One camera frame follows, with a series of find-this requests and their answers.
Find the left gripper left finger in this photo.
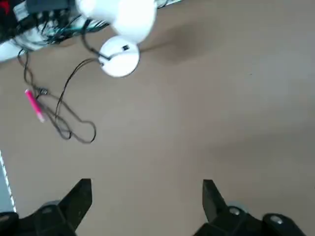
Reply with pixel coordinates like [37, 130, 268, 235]
[0, 178, 94, 236]

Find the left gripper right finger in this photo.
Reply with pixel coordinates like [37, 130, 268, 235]
[193, 179, 306, 236]

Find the pink marker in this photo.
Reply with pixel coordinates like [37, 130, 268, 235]
[24, 88, 47, 123]

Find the white desk lamp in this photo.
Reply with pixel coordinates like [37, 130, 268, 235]
[75, 0, 158, 79]

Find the black lamp cable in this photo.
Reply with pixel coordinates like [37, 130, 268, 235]
[17, 48, 105, 144]

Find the black cable bundle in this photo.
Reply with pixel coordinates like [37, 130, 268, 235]
[13, 0, 111, 51]

